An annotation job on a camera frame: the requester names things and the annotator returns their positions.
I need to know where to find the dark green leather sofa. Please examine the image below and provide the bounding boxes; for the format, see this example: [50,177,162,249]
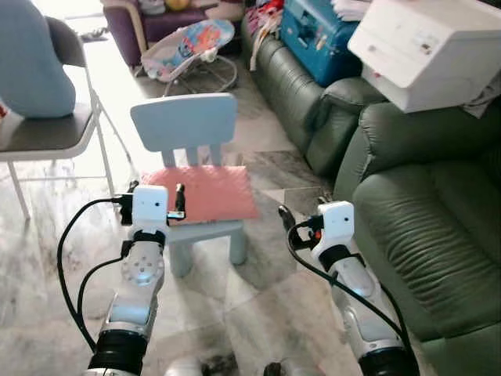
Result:
[335,100,501,376]
[241,16,386,178]

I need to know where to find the light blue child chair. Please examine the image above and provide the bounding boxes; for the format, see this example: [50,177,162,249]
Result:
[130,92,250,278]

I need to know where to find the grey patterned cloth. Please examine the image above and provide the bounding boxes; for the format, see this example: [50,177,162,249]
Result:
[462,74,501,120]

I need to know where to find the colourful baby bouncer seat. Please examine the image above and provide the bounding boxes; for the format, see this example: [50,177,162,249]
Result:
[140,19,240,96]

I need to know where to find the silver robot left leg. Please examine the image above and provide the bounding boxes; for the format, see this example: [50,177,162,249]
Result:
[163,356,206,376]

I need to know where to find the purple armchair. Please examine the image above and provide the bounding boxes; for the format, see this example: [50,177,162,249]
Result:
[102,0,245,68]

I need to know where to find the light blue fabric bundle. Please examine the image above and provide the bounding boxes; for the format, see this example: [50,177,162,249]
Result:
[0,0,77,120]

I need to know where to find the blue hard suitcase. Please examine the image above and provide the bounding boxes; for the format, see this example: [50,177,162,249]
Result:
[279,0,366,88]

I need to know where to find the large white box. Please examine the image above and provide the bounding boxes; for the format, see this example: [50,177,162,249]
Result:
[348,0,501,114]

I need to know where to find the red white clothes pile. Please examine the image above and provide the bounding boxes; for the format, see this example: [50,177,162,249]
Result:
[246,0,284,51]

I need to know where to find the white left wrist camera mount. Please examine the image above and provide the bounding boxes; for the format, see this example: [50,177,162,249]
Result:
[131,186,170,227]

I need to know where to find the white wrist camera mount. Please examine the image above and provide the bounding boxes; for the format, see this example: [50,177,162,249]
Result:
[319,201,355,250]
[131,186,170,227]

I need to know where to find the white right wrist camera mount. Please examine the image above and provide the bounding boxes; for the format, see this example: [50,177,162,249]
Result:
[319,201,355,250]

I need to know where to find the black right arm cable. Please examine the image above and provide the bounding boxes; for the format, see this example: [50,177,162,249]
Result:
[286,219,413,345]

